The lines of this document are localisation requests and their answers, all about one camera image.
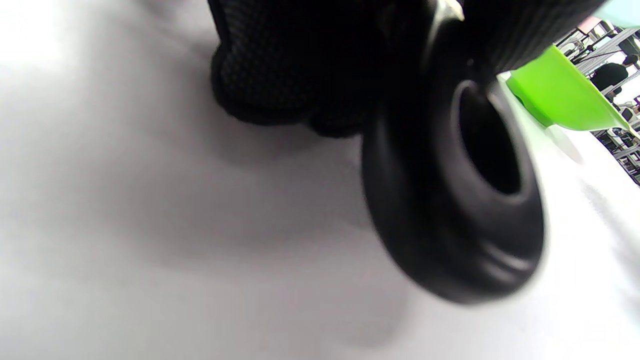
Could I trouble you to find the light blue dessert spatula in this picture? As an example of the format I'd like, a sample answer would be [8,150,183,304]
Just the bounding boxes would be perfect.
[595,0,640,28]

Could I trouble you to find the green plastic bowl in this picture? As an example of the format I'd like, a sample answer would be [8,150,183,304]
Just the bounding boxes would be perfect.
[506,46,632,132]

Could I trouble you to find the black cast iron frying pan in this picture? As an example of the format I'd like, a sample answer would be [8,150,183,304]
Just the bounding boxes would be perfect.
[361,20,546,305]

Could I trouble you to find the person's left hand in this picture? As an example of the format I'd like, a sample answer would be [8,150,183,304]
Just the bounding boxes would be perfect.
[209,0,608,138]

